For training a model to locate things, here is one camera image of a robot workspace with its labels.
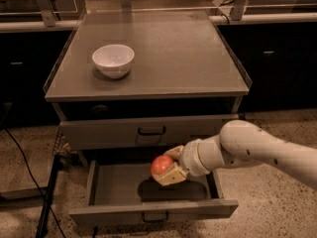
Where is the grey open middle drawer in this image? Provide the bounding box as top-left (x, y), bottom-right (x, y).
top-left (69, 157), bottom-right (238, 227)

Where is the black floor cable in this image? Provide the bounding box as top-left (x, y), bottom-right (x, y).
top-left (0, 124), bottom-right (68, 238)

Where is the red apple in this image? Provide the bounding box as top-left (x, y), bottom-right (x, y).
top-left (150, 155), bottom-right (174, 179)

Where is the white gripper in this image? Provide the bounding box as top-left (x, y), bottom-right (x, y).
top-left (153, 140), bottom-right (210, 186)

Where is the white ceramic bowl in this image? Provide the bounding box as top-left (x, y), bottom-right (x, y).
top-left (92, 45), bottom-right (135, 79)

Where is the grey drawer cabinet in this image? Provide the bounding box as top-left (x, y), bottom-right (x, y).
top-left (46, 11), bottom-right (251, 160)

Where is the grey upper drawer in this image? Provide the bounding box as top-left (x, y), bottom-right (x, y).
top-left (60, 114), bottom-right (239, 150)

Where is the dark lab counter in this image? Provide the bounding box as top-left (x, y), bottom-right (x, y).
top-left (1, 23), bottom-right (316, 126)

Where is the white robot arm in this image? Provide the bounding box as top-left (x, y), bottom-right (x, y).
top-left (151, 120), bottom-right (317, 189)

